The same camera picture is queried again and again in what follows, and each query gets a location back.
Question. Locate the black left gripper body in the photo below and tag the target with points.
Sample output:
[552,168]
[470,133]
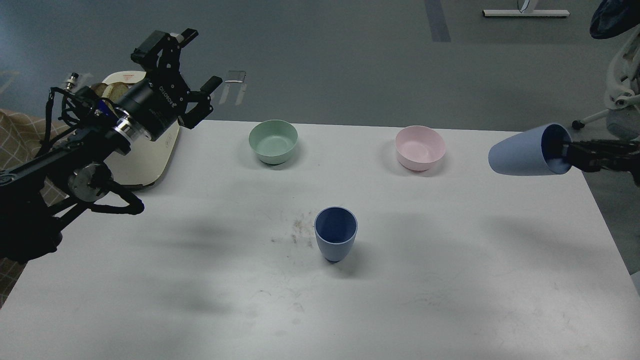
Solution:
[155,106]

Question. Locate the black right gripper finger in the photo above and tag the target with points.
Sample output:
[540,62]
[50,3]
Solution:
[579,155]

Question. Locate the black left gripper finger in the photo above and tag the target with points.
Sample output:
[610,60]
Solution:
[202,103]
[159,54]

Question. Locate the blue cup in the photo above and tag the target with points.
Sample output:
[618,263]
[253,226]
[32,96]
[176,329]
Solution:
[335,231]
[536,152]

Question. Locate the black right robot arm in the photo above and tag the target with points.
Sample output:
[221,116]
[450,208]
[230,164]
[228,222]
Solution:
[617,156]

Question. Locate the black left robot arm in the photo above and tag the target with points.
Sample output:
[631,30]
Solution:
[68,174]

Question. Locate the toast slice right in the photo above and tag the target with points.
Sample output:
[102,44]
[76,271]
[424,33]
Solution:
[115,90]

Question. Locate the toast slice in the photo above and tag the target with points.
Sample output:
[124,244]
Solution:
[99,88]
[115,90]

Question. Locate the toast slice left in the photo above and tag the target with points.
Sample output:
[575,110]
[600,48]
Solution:
[99,88]

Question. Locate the cream toaster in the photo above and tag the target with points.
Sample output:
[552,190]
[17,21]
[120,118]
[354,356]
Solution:
[147,161]

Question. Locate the green bowl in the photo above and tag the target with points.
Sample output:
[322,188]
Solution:
[273,142]

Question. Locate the beige checkered cloth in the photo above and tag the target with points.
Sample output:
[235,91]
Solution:
[20,140]

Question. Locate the white office chair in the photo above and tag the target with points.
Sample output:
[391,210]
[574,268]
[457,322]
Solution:
[610,19]

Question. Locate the white desk base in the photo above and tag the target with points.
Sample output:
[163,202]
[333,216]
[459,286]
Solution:
[528,9]

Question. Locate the pink bowl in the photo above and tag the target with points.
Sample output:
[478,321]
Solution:
[419,148]

